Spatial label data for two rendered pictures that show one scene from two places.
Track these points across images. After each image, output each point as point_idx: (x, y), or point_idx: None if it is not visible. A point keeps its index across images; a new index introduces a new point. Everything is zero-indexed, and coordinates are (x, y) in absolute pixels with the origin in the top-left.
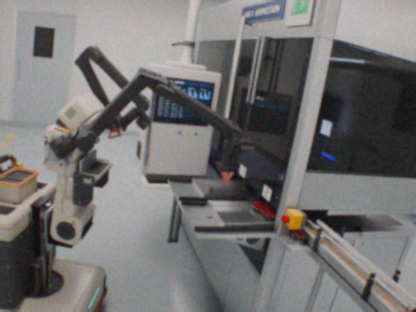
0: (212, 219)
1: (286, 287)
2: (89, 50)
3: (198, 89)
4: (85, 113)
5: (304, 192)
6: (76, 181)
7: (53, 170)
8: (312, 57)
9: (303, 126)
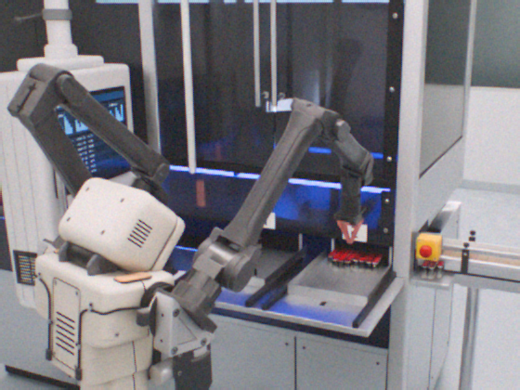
0: (331, 304)
1: (412, 345)
2: (69, 81)
3: (106, 106)
4: (169, 221)
5: (418, 208)
6: (181, 366)
7: (110, 379)
8: (409, 19)
9: (416, 121)
